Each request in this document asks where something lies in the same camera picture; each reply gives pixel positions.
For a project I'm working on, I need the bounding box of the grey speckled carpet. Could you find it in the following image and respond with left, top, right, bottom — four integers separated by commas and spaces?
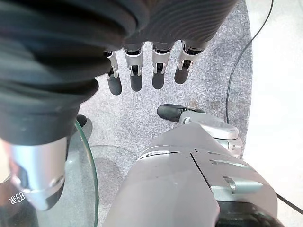
77, 0, 252, 227

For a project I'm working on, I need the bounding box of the dark robot foot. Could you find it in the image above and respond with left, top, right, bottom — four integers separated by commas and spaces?
157, 104, 206, 123
75, 114, 93, 142

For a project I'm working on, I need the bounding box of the dark item with white print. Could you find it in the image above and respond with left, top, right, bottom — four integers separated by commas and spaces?
0, 176, 39, 227

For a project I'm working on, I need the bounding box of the round glass table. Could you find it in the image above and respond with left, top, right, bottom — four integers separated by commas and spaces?
0, 118, 99, 227

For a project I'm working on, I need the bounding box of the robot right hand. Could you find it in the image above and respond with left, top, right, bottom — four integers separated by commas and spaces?
0, 0, 239, 211

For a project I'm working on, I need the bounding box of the thin black cable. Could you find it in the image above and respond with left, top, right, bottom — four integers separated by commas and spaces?
276, 193, 303, 212
225, 0, 275, 124

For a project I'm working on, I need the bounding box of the silver robot leg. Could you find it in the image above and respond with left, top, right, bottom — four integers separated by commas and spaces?
102, 111, 286, 227

